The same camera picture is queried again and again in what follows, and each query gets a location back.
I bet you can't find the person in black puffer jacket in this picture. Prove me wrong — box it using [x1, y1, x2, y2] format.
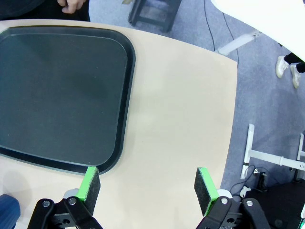
[275, 52, 305, 89]

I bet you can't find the person's left hand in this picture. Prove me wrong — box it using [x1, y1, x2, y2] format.
[57, 0, 91, 14]

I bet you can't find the person in black t-shirt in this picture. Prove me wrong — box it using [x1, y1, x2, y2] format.
[0, 0, 91, 22]

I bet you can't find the white power plug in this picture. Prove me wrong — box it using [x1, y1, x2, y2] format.
[239, 186, 252, 198]

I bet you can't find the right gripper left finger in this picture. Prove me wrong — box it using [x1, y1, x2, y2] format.
[27, 166, 104, 229]

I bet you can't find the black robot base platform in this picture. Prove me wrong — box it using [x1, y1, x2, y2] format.
[244, 182, 305, 229]

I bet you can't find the black plastic serving tray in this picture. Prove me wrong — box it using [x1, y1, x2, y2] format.
[0, 25, 137, 176]

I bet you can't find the white metal table frame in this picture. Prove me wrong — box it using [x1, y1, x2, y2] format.
[240, 123, 305, 180]

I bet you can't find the black power adapter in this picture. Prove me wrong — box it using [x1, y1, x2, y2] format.
[253, 167, 268, 192]

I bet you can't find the large white side table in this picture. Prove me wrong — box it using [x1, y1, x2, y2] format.
[211, 0, 305, 64]

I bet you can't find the blue mug with yellow inside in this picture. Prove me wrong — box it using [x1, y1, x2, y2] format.
[0, 194, 21, 229]

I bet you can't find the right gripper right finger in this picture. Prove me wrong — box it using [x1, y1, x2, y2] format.
[193, 167, 272, 229]

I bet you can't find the dark grey stool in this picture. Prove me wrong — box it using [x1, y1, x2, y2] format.
[128, 0, 183, 33]

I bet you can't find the thin black floor cable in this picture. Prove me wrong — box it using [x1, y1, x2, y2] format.
[222, 11, 240, 66]
[203, 0, 216, 52]

